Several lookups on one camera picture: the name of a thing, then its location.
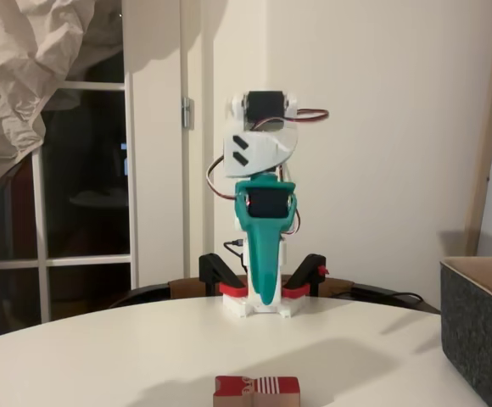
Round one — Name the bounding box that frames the white framed glass door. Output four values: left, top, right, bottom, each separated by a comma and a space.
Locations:
0, 50, 186, 343

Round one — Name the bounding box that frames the red striped wooden block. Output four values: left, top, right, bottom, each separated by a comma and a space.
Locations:
212, 375, 301, 407

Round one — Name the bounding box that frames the black clamp with red pad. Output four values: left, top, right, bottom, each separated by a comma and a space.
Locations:
282, 253, 330, 300
198, 253, 255, 298

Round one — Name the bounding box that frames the red white black servo wire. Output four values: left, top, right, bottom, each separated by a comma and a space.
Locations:
252, 108, 331, 132
205, 154, 238, 201

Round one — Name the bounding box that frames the grey felt box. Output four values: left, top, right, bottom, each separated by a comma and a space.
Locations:
439, 255, 492, 407

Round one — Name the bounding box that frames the beige curtain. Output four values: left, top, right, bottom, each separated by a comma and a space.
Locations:
0, 0, 125, 224

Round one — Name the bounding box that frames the black usb cable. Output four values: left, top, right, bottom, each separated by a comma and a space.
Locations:
223, 238, 248, 266

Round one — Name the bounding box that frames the light wooden post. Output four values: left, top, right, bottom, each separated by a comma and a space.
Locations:
461, 0, 492, 257

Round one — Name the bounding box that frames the black power cable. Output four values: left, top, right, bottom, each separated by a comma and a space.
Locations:
328, 287, 425, 303

